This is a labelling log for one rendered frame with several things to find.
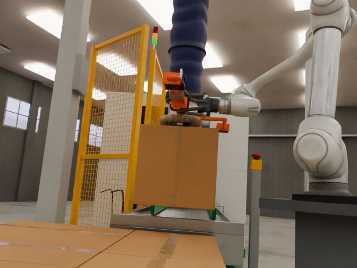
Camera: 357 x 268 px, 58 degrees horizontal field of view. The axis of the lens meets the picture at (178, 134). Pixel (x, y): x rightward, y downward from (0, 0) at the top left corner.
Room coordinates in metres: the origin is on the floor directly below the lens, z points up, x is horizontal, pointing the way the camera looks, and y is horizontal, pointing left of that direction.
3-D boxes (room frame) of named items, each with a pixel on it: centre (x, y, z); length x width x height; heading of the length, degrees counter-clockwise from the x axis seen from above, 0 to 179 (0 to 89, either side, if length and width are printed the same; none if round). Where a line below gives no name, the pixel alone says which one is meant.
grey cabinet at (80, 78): (2.55, 0.83, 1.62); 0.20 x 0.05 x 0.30; 176
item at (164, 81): (1.30, 0.04, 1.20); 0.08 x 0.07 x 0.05; 175
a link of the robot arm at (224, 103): (1.62, -0.22, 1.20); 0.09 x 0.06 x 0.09; 176
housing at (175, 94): (1.44, 0.02, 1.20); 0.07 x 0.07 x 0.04; 85
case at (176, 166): (1.89, -0.03, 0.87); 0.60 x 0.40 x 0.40; 175
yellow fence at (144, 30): (2.80, 0.62, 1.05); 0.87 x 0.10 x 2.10; 48
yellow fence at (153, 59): (3.54, 0.27, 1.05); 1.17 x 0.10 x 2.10; 176
